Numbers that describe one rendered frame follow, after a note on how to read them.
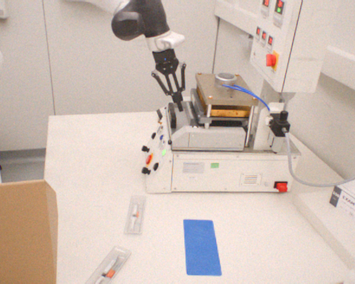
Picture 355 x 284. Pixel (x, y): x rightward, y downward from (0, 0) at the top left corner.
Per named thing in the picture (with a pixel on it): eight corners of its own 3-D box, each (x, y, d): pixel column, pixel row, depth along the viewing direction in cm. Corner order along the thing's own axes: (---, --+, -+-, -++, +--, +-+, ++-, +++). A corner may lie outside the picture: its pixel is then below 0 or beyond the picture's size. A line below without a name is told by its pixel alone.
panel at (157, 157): (145, 148, 160) (165, 113, 153) (146, 190, 134) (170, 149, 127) (141, 147, 159) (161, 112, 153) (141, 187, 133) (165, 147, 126)
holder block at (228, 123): (235, 110, 150) (235, 104, 149) (247, 132, 133) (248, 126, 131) (194, 109, 148) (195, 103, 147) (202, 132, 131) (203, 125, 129)
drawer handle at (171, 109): (173, 111, 145) (173, 102, 143) (176, 128, 132) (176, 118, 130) (167, 110, 144) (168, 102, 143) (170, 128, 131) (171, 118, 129)
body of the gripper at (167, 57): (173, 42, 128) (180, 67, 132) (149, 49, 128) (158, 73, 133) (174, 47, 121) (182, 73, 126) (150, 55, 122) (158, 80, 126)
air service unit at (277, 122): (271, 139, 129) (280, 99, 122) (286, 161, 116) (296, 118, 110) (257, 138, 129) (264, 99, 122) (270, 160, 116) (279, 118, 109)
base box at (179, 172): (262, 149, 169) (269, 115, 161) (293, 200, 136) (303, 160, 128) (145, 147, 162) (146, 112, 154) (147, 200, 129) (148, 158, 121)
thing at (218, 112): (237, 99, 148) (241, 76, 144) (251, 122, 129) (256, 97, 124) (194, 97, 146) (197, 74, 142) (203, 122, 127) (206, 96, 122)
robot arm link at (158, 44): (144, 33, 126) (149, 48, 129) (144, 42, 115) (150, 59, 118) (179, 22, 126) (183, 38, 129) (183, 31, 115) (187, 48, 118)
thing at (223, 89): (251, 96, 152) (257, 65, 146) (276, 130, 125) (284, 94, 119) (193, 94, 149) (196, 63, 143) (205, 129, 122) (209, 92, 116)
